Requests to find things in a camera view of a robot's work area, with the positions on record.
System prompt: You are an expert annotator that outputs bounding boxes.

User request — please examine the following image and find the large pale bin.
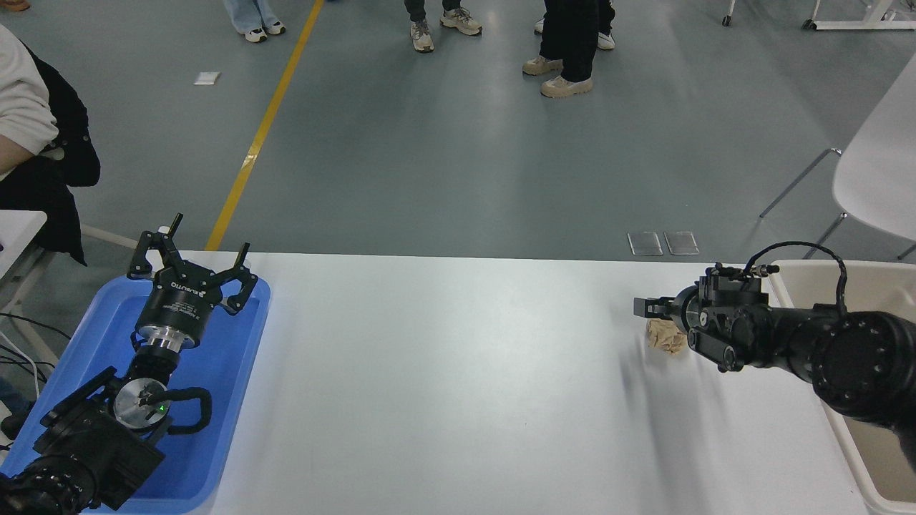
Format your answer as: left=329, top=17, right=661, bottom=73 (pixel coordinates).
left=766, top=260, right=916, bottom=515

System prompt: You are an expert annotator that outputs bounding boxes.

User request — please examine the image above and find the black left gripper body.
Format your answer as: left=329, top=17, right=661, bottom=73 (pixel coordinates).
left=135, top=262, right=228, bottom=338

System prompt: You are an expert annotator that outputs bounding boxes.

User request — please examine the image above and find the blue plastic tray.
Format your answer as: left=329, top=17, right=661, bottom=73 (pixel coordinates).
left=0, top=275, right=273, bottom=514

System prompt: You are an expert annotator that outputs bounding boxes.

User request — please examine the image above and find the white furniture base frame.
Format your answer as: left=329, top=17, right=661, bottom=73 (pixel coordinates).
left=801, top=0, right=916, bottom=31

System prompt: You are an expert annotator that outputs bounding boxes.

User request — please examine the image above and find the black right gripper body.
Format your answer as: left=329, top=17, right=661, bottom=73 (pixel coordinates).
left=671, top=285, right=701, bottom=335

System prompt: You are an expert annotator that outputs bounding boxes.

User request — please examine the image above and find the tan paper ball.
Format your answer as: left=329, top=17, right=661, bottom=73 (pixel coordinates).
left=646, top=318, right=691, bottom=356

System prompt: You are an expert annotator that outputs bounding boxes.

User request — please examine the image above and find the white cable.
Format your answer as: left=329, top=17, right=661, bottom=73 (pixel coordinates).
left=0, top=329, right=41, bottom=401

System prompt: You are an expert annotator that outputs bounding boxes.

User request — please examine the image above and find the white metal bar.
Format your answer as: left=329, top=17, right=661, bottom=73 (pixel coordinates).
left=79, top=224, right=141, bottom=250

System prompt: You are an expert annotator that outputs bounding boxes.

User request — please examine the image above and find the black cable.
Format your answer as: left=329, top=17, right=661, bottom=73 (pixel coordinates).
left=0, top=312, right=73, bottom=341

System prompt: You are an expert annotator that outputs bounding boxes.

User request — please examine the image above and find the white side table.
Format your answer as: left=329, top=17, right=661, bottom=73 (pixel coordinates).
left=0, top=210, right=62, bottom=366

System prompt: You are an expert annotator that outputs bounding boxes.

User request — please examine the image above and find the white chair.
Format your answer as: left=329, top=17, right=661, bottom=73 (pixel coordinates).
left=759, top=54, right=916, bottom=262

